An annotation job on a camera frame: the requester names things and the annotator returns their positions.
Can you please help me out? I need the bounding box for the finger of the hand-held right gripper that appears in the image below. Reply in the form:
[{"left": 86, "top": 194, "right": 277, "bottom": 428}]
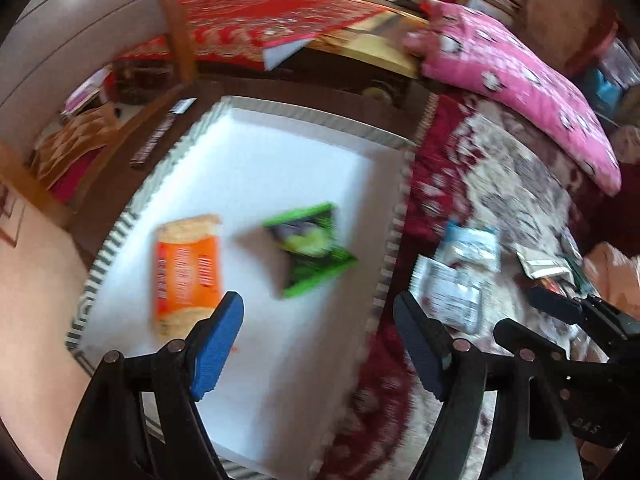
[
  {"left": 494, "top": 318, "right": 572, "bottom": 362},
  {"left": 527, "top": 284, "right": 588, "bottom": 327}
]

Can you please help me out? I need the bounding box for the wooden post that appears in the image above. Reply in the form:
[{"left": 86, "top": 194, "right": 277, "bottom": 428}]
[{"left": 150, "top": 0, "right": 197, "bottom": 83}]

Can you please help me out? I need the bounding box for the white packet with black print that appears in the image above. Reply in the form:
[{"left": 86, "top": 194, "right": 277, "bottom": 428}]
[{"left": 411, "top": 255, "right": 488, "bottom": 335}]

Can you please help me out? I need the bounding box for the pink white box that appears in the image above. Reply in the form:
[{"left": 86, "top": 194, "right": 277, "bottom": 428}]
[{"left": 62, "top": 67, "right": 113, "bottom": 113}]

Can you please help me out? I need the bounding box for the orange cracker packet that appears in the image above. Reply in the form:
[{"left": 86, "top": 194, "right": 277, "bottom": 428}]
[{"left": 151, "top": 214, "right": 224, "bottom": 341}]

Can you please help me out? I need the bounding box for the grey-white snack packet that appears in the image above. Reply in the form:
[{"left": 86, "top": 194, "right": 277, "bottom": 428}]
[{"left": 517, "top": 249, "right": 576, "bottom": 282}]

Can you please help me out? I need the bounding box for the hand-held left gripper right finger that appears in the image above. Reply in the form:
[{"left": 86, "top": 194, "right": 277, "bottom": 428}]
[{"left": 393, "top": 291, "right": 585, "bottom": 480}]

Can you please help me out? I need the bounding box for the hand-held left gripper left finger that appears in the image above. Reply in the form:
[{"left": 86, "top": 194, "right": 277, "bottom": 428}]
[{"left": 60, "top": 291, "right": 245, "bottom": 480}]

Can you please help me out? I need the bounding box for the pale blue white packet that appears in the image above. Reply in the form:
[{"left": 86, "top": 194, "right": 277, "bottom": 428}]
[{"left": 434, "top": 221, "right": 501, "bottom": 273}]

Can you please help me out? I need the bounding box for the white box with striped rim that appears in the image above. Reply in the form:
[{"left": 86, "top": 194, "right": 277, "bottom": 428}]
[{"left": 65, "top": 94, "right": 420, "bottom": 480}]

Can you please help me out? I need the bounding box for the orange checked blanket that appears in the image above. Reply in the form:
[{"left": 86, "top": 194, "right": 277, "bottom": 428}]
[{"left": 31, "top": 110, "right": 118, "bottom": 188}]

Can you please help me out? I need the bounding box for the pink printed pillow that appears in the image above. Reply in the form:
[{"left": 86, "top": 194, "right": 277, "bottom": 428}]
[{"left": 402, "top": 0, "right": 622, "bottom": 197}]

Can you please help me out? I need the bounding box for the red white floral blanket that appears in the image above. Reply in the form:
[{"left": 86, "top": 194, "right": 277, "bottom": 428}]
[{"left": 320, "top": 92, "right": 640, "bottom": 480}]

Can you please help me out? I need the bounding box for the wooden bed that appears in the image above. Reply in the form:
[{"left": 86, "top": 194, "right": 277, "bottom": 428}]
[{"left": 272, "top": 7, "right": 431, "bottom": 108}]

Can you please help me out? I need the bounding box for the green snack packet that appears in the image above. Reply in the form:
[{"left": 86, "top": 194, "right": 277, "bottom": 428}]
[{"left": 262, "top": 202, "right": 358, "bottom": 300}]

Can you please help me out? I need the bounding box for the red embroidered bed cover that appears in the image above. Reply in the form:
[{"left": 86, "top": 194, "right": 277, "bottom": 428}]
[{"left": 117, "top": 0, "right": 388, "bottom": 73}]

